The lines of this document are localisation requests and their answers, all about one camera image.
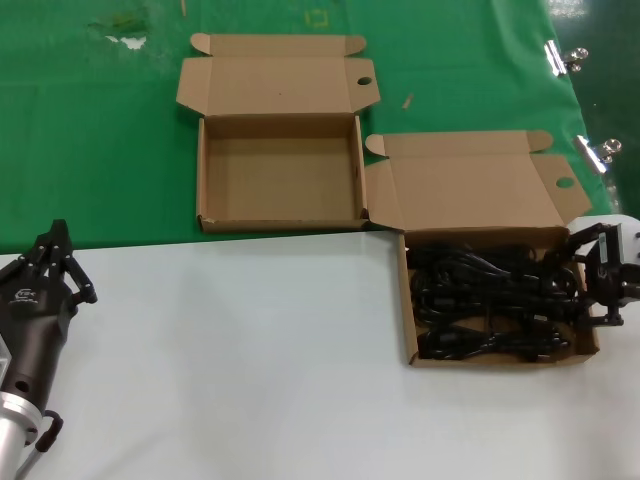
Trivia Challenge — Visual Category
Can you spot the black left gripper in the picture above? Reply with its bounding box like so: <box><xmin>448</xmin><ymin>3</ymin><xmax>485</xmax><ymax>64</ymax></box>
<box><xmin>0</xmin><ymin>219</ymin><xmax>100</xmax><ymax>409</ymax></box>

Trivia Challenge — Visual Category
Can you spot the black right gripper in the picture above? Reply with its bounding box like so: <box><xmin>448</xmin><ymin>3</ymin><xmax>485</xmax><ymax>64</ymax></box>
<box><xmin>543</xmin><ymin>223</ymin><xmax>640</xmax><ymax>330</ymax></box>

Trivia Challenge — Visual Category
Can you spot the open cardboard box without tear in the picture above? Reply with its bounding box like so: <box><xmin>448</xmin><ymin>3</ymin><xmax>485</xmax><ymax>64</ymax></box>
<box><xmin>363</xmin><ymin>130</ymin><xmax>601</xmax><ymax>370</ymax></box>

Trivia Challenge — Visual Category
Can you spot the open cardboard box torn corner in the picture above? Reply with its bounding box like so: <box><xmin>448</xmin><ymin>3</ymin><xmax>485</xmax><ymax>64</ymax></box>
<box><xmin>175</xmin><ymin>32</ymin><xmax>381</xmax><ymax>235</ymax></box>

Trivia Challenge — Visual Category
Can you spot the green table cloth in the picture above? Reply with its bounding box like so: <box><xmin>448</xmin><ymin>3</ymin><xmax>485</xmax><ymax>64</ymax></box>
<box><xmin>0</xmin><ymin>0</ymin><xmax>626</xmax><ymax>256</ymax></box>

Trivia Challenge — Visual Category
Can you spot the silver binder clip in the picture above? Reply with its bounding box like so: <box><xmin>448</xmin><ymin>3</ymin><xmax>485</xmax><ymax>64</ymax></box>
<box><xmin>573</xmin><ymin>134</ymin><xmax>625</xmax><ymax>175</ymax></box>
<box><xmin>543</xmin><ymin>40</ymin><xmax>590</xmax><ymax>77</ymax></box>

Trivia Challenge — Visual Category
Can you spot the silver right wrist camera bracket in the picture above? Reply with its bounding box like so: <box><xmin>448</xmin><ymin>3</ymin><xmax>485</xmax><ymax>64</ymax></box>
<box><xmin>597</xmin><ymin>224</ymin><xmax>626</xmax><ymax>267</ymax></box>

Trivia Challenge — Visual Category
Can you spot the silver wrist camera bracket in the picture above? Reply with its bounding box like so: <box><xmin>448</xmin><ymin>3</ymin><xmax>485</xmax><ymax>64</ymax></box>
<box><xmin>0</xmin><ymin>333</ymin><xmax>12</xmax><ymax>386</ymax></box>
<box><xmin>597</xmin><ymin>224</ymin><xmax>626</xmax><ymax>267</ymax></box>

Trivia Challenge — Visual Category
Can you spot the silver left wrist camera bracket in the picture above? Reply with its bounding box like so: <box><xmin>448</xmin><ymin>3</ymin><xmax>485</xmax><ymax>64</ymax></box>
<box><xmin>0</xmin><ymin>333</ymin><xmax>12</xmax><ymax>386</ymax></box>

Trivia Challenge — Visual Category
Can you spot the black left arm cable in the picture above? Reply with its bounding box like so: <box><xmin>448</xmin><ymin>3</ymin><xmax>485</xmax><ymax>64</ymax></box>
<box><xmin>18</xmin><ymin>408</ymin><xmax>65</xmax><ymax>476</ymax></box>

